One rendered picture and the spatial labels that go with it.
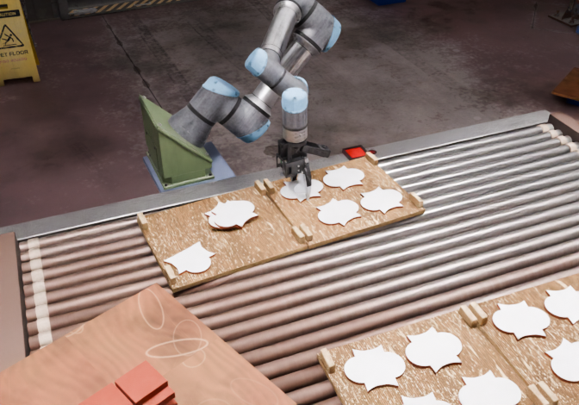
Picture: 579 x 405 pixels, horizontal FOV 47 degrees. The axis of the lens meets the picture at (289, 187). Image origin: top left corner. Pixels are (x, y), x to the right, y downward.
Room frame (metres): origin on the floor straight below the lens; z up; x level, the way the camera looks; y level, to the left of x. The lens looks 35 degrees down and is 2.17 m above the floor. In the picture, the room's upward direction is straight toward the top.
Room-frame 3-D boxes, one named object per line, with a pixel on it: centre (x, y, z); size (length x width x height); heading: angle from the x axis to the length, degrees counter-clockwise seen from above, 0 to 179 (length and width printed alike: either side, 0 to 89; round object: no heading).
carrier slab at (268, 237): (1.55, 0.21, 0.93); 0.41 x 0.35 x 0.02; 117
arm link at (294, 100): (1.75, -0.02, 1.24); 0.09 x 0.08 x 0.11; 177
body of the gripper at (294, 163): (1.74, -0.01, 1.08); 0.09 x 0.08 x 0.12; 116
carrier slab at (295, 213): (1.73, -0.17, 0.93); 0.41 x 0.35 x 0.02; 116
